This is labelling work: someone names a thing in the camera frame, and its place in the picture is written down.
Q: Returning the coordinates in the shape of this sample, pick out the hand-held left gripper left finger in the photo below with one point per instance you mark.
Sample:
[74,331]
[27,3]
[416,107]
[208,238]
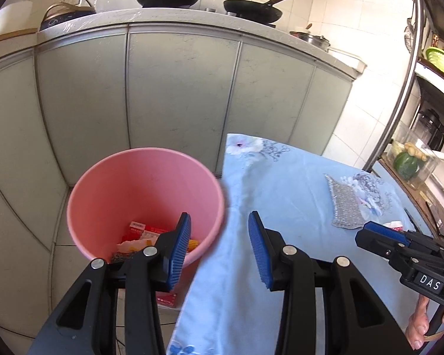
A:
[179,251]

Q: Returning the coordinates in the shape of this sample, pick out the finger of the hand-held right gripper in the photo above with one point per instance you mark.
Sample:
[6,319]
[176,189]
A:
[372,244]
[386,231]

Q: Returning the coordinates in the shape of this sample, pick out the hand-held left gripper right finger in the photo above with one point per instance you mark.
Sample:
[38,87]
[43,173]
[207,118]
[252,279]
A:
[261,255]

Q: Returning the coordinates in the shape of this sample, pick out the white radish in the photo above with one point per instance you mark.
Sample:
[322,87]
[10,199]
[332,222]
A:
[440,155]

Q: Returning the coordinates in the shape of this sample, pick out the metal shelf rack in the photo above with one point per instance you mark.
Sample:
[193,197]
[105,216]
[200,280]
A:
[410,77]

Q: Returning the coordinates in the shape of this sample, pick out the grey kitchen cabinet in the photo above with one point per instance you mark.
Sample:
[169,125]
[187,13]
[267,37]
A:
[181,100]

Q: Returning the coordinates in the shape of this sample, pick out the grey steel wool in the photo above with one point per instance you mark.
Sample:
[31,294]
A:
[125,257]

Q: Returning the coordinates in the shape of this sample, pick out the stainless steel pot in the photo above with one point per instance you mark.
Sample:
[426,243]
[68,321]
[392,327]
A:
[312,40]

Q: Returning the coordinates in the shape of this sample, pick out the black blender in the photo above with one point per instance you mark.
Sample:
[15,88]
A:
[429,125]

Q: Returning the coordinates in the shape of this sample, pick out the clear plastic container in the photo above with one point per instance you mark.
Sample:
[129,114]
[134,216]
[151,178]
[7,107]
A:
[429,177]

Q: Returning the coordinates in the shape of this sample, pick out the pink plastic bucket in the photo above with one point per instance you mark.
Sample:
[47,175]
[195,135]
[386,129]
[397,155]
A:
[140,185]

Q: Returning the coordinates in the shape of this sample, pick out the dark rice cooker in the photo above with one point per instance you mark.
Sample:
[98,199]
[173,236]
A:
[64,18]

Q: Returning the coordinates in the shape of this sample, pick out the ginger root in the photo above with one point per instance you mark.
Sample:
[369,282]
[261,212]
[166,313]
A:
[414,149]

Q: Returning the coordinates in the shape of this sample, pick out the brown cardboard sheet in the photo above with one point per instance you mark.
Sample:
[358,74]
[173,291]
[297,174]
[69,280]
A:
[418,199]

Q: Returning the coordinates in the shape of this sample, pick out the light blue floral tablecloth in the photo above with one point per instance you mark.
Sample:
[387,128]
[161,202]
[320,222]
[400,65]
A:
[299,192]

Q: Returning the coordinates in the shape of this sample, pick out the small white red wrapper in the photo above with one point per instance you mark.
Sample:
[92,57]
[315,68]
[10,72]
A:
[394,225]

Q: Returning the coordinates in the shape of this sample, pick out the green squash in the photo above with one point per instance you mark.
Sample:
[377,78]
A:
[405,166]

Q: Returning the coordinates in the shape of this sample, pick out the person's right hand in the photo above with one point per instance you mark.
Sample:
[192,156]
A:
[418,325]

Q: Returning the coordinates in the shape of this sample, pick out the silver mesh cloth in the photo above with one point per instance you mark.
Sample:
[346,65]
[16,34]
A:
[346,203]

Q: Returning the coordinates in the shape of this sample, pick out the gas stove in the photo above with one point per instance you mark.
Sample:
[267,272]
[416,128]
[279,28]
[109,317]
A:
[209,9]

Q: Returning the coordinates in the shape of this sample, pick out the white rectangular tray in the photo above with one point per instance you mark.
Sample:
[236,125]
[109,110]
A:
[346,58]

